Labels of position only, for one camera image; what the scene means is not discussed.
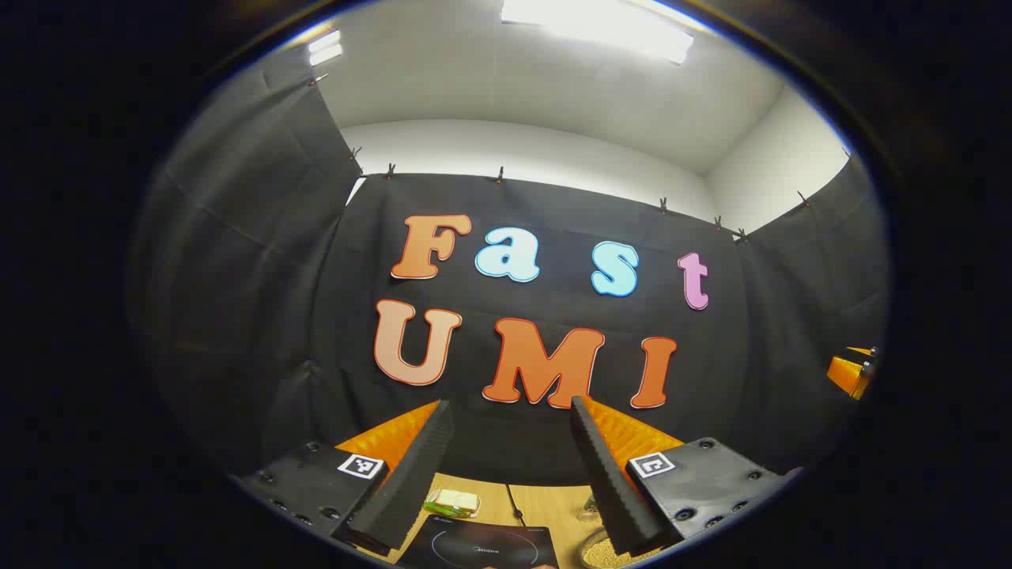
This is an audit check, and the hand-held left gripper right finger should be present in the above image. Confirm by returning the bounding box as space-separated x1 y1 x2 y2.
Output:
569 395 803 558

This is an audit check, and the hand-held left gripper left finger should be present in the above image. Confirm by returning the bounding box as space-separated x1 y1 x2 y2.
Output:
233 399 457 558

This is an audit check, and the steel pot with black handles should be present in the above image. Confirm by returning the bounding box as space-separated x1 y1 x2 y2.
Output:
580 526 665 569

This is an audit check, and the black induction cooktop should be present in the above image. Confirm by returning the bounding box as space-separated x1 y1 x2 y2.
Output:
395 514 561 569

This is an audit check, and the sandwich with lettuce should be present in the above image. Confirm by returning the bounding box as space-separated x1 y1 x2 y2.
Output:
423 488 481 519

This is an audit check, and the pile of yellow soybeans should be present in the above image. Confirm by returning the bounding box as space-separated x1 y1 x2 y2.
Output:
589 537 657 568

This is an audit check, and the large ceiling light panel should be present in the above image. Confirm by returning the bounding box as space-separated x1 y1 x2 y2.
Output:
500 0 695 66

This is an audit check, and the small ceiling light panel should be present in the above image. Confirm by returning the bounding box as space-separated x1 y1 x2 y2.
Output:
308 29 344 66

